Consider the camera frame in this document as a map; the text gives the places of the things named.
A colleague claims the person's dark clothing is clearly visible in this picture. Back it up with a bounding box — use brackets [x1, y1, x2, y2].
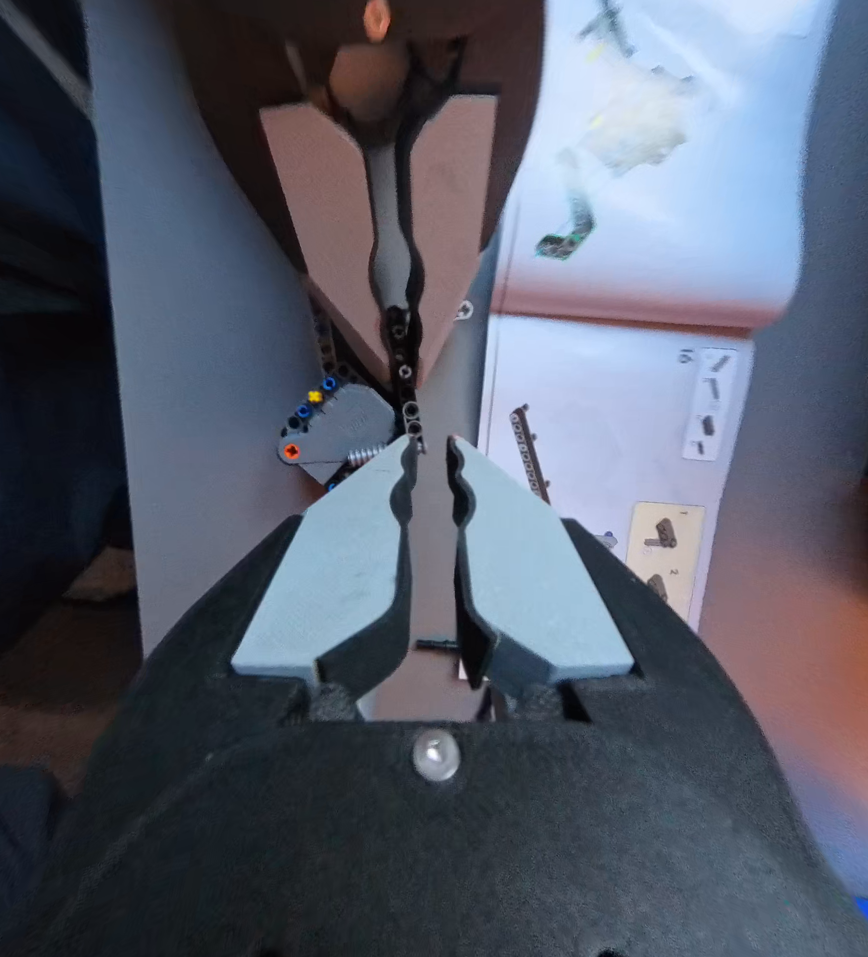
[0, 0, 136, 704]

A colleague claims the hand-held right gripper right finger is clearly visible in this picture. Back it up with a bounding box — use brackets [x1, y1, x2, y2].
[445, 436, 637, 704]

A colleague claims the lego instruction booklet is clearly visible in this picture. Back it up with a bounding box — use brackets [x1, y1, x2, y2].
[476, 0, 842, 633]

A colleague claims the grey black lego assembly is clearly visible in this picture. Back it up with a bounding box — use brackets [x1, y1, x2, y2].
[277, 295, 429, 494]

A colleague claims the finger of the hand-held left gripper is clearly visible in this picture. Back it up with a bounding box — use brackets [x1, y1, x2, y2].
[403, 94, 500, 390]
[258, 99, 419, 391]

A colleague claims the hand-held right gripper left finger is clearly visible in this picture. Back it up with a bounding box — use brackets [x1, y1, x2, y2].
[231, 436, 419, 704]

